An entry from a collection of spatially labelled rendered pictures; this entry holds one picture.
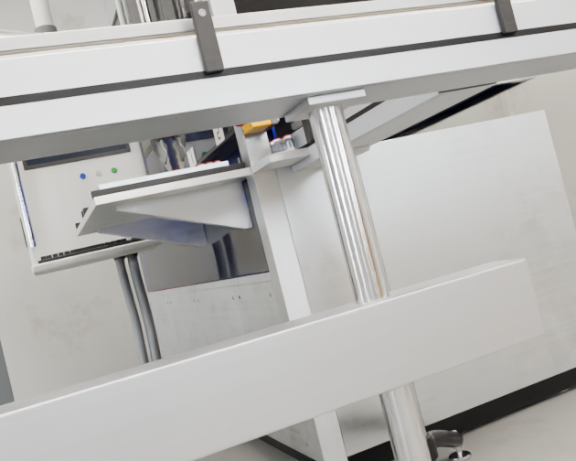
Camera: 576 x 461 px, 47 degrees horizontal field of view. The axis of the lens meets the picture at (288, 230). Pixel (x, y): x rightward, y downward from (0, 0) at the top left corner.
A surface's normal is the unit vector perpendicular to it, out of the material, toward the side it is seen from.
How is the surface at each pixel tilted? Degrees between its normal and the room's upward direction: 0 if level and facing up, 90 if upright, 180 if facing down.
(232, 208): 90
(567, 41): 90
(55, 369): 90
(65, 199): 90
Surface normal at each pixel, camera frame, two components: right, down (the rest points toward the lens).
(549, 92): -0.81, 0.18
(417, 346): 0.36, -0.11
